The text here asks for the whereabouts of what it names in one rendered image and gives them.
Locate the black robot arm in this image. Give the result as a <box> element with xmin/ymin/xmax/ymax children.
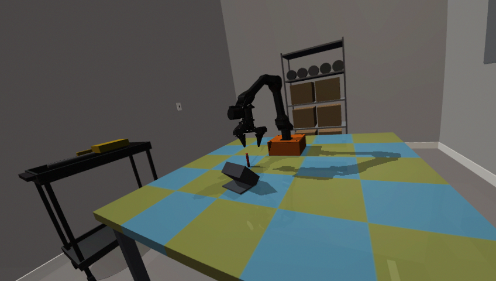
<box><xmin>227</xmin><ymin>74</ymin><xmax>294</xmax><ymax>141</ymax></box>

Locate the dark grey square panel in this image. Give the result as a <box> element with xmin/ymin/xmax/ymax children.
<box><xmin>221</xmin><ymin>162</ymin><xmax>260</xmax><ymax>195</ymax></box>

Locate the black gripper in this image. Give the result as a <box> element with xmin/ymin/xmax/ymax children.
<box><xmin>233</xmin><ymin>117</ymin><xmax>267</xmax><ymax>148</ymax></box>

